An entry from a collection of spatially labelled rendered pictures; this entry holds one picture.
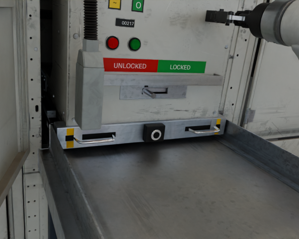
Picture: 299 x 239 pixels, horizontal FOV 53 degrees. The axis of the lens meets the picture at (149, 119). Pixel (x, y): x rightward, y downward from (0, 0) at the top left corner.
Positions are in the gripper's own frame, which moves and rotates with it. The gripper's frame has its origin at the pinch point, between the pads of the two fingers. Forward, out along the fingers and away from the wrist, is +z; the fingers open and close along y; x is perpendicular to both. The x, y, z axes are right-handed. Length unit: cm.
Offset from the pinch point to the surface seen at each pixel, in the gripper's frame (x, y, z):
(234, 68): -15.5, 17.3, 7.9
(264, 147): -33.6, 13.4, -14.6
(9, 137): -32, -52, 2
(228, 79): -19.1, 16.0, 8.2
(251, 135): -32.4, 13.4, -9.0
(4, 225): -59, -54, 6
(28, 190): -50, -48, 8
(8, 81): -18, -52, 3
